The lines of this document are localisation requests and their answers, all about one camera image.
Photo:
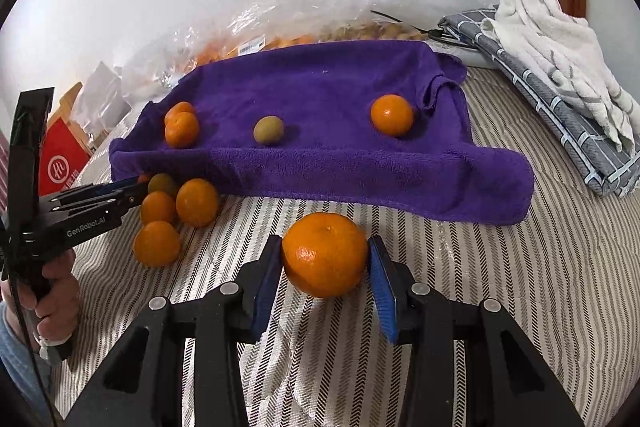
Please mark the grey plastic bag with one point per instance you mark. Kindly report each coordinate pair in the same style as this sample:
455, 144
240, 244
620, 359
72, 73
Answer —
102, 92

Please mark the red paper bag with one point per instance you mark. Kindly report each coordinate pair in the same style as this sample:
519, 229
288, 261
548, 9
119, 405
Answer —
60, 162

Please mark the green plum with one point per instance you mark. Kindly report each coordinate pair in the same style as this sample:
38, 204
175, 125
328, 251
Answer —
268, 130
162, 184

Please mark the clear bag of brown fruit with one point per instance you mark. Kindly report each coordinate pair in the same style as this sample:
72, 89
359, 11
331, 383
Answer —
360, 2

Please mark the small mandarin orange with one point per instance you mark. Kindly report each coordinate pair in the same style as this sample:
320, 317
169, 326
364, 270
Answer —
392, 115
197, 202
181, 131
156, 243
177, 107
158, 207

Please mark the small red plum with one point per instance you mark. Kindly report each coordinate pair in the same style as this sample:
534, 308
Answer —
143, 179

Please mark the large mandarin orange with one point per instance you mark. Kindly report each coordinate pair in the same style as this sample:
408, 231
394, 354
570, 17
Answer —
325, 254

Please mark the purple towel covered tray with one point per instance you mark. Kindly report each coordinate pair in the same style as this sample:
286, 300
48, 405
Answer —
325, 167

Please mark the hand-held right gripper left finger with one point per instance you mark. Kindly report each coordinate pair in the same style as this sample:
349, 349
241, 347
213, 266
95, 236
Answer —
265, 287

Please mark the grey checked cloth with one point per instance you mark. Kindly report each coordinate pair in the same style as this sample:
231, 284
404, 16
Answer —
575, 127

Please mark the white grey-striped towel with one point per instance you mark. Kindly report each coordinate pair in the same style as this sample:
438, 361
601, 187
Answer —
550, 47

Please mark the clear plastic bag of oranges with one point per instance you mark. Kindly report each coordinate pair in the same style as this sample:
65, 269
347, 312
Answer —
215, 47

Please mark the person's left hand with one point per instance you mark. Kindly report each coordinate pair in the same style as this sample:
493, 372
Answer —
62, 297

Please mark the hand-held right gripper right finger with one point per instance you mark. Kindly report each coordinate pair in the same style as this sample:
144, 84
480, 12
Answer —
385, 292

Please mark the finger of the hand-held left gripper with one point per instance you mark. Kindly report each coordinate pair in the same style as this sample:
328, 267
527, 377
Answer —
135, 199
117, 186

